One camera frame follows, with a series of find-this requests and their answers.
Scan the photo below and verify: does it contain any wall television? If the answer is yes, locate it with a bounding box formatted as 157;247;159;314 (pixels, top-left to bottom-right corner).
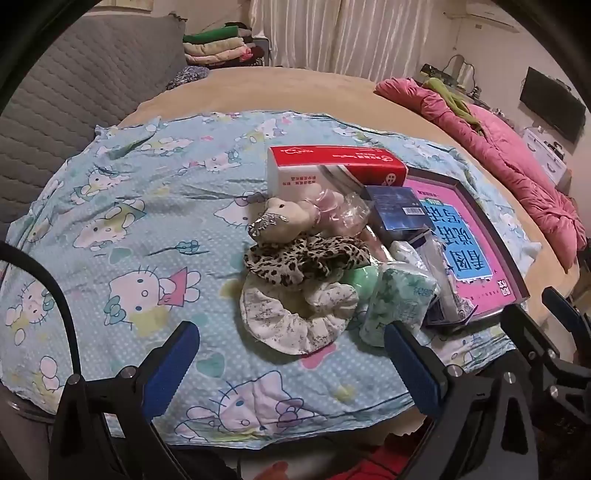
519;67;587;144

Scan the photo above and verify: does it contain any beige plush bear pink bow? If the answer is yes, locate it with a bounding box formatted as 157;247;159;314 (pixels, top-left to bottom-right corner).
248;188;347;245

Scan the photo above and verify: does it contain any white floral scrunchie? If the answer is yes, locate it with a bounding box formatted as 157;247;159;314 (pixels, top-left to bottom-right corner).
240;277;360;355

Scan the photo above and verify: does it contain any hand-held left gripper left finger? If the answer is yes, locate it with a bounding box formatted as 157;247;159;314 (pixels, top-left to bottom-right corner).
48;320;201;480

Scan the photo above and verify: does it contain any purple white tissue packet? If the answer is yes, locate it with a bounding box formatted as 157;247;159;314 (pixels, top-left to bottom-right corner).
418;228;476;326

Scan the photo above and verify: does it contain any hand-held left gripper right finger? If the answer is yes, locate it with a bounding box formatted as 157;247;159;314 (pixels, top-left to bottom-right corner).
385;320;539;480

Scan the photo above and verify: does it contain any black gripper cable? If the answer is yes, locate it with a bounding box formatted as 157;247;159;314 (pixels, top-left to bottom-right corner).
0;240;80;416

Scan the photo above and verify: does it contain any green cloth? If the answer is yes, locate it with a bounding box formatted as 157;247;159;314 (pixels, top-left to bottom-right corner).
422;78;485;136

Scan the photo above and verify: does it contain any white air conditioner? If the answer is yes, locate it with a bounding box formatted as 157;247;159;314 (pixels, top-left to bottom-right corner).
462;0;514;31

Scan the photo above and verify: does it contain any stack of folded clothes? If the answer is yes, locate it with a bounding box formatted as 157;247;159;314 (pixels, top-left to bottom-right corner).
183;25;269;65

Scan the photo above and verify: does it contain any green sponge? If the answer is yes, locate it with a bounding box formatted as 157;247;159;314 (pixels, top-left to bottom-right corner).
344;265;382;301

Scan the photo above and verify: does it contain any cartoon cat printed blanket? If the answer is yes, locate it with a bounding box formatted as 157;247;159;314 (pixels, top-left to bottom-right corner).
0;110;543;450

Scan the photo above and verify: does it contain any green white tissue packet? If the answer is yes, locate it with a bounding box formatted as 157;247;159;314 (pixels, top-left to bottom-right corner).
359;262;438;348

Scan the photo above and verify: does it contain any red cloth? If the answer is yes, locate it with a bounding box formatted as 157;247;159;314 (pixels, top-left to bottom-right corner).
365;436;432;480

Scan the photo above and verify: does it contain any dark patterned cloth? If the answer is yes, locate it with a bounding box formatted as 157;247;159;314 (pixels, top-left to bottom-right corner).
166;66;209;90

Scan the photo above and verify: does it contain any dark tray with pink sheet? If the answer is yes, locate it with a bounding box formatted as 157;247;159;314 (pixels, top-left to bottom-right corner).
402;166;531;330

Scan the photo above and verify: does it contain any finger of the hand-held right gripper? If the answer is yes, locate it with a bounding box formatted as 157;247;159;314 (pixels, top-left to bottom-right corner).
501;302;571;400
542;286;591;352

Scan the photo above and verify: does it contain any leopard print scrunchie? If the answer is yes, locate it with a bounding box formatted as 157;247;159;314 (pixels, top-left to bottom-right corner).
244;235;372;283

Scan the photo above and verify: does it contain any red and white box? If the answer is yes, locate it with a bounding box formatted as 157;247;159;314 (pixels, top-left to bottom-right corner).
267;145;408;204

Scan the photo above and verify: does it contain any white drawer cabinet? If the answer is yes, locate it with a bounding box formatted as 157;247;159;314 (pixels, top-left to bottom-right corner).
522;127;570;185

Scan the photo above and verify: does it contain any grey quilted headboard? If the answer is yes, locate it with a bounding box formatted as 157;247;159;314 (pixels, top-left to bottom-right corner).
0;16;188;241

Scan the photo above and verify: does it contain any white curtain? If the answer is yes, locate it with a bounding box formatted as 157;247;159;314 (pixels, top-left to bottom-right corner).
249;0;437;77

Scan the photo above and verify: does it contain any pink quilt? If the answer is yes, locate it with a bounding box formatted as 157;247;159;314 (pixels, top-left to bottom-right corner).
375;78;578;273

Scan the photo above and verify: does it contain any dark blue box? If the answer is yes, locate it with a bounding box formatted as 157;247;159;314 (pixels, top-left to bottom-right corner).
365;185;437;241

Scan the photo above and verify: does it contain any bed with tan sheet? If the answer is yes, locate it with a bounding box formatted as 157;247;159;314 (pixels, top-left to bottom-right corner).
113;66;583;370

